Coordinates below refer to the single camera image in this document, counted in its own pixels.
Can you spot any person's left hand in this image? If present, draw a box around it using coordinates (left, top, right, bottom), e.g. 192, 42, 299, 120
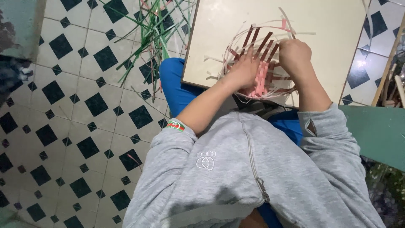
225, 46, 261, 90

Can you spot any person's right hand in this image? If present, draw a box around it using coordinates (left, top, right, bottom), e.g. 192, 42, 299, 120
279, 39, 312, 84

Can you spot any woven strip basket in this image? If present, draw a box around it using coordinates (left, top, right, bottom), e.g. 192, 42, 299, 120
203, 7, 317, 104

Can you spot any cream board table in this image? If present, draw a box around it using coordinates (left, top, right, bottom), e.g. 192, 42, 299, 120
181, 0, 371, 110

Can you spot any pile of green strips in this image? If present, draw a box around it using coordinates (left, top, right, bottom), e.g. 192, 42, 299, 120
98, 0, 198, 103

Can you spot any grey zip hoodie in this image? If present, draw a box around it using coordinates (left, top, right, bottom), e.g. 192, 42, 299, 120
122, 102, 387, 228

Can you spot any bundle of wooden sticks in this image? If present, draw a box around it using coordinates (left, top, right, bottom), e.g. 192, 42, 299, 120
371, 13, 405, 109

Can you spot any green bench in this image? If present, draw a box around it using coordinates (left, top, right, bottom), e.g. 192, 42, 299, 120
338, 105, 405, 172

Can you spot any pink strip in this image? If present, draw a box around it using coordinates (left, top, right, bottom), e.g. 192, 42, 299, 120
127, 153, 143, 173

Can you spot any green metal cabinet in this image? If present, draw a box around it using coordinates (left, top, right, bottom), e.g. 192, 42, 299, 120
0, 0, 47, 62

